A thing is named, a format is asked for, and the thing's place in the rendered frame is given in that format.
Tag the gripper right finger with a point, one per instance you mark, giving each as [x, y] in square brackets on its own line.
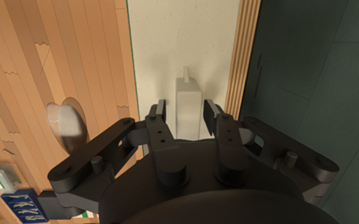
[278, 146]

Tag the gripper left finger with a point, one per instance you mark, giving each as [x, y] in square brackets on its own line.
[104, 146]

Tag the blue tray of screws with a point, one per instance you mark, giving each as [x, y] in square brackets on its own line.
[23, 207]

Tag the green and white card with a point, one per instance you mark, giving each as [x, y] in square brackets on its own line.
[87, 214]

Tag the black ribbed block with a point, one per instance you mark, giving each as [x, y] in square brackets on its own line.
[51, 203]

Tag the small grey screw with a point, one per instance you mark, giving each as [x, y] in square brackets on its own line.
[8, 152]

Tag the cream plywood-edged wall board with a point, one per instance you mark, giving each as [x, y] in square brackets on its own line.
[182, 46]

